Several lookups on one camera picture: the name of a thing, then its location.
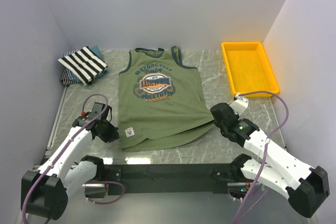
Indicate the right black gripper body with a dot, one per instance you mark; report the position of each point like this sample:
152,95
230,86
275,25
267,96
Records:
237,116

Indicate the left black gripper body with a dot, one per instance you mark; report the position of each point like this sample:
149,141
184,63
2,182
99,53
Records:
108,131

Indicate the green motorcycle tank top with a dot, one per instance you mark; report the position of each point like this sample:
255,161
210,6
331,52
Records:
161,101

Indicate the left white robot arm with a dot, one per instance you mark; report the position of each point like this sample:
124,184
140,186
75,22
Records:
46,191

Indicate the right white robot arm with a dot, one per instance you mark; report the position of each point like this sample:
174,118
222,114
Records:
305,187

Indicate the thin striped navy tank top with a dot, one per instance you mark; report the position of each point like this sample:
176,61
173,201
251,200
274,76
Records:
68,78

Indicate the black white striped tank top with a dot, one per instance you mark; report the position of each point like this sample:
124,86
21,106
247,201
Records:
84,64

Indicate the yellow plastic tray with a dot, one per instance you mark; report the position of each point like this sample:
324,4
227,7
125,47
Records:
248,68

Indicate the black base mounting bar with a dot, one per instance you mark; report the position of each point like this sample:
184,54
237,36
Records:
171,178

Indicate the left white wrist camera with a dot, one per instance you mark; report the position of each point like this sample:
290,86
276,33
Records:
96,109

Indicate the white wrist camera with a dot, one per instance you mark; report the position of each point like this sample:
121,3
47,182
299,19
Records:
96,109
239,104

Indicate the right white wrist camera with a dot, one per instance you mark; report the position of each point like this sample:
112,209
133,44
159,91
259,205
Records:
239,104

